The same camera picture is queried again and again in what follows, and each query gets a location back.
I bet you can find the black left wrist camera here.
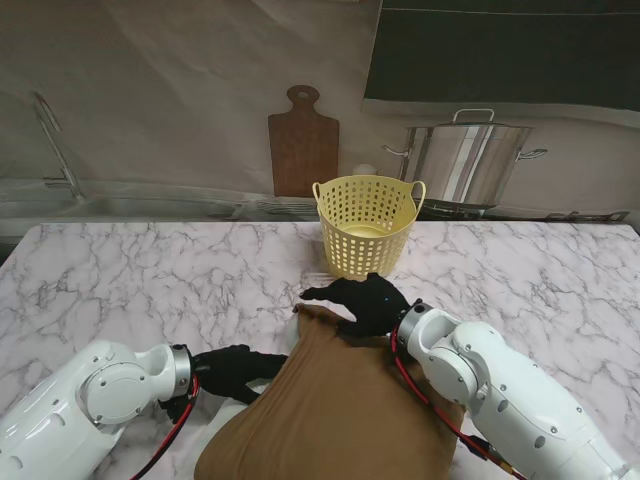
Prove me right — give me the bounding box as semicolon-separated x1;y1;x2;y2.
157;394;197;425

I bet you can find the brown pillowcase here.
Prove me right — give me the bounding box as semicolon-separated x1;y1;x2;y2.
194;302;469;480

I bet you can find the black stove grate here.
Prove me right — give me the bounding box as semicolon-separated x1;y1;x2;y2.
417;198;631;223

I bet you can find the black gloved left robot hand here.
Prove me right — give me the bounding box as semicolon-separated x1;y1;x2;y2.
192;343;291;406

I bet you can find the yellow perforated laundry basket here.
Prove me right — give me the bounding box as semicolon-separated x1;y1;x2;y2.
312;175;427;287

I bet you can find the red black arm cable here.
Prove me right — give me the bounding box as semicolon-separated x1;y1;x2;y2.
392;329;526;477
132;374;202;480

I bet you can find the red black left arm cable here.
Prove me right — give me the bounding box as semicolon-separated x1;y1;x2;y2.
132;374;202;480

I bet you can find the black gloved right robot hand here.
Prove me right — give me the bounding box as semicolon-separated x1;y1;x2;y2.
301;272;417;342

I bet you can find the red black right arm cable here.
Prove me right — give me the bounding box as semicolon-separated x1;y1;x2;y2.
392;329;526;477

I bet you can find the white pillow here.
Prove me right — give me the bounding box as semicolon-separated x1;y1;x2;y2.
199;319;302;451

